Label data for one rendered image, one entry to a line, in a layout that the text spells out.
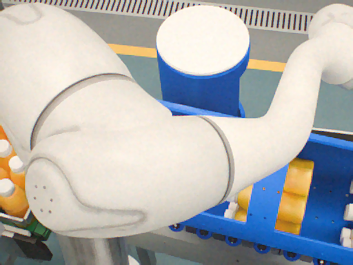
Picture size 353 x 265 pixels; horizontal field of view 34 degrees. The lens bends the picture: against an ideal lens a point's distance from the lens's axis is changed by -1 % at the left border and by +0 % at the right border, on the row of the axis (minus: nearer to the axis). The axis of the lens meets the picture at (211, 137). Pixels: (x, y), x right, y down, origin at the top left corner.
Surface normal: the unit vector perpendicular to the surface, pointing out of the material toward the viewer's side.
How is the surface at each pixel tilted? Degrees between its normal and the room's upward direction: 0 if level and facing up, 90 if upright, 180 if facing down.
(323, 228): 7
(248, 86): 0
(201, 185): 61
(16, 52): 21
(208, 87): 90
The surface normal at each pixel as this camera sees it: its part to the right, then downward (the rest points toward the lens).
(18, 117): -0.62, 0.23
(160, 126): 0.30, -0.81
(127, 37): -0.01, -0.54
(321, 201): -0.11, -0.20
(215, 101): 0.26, 0.81
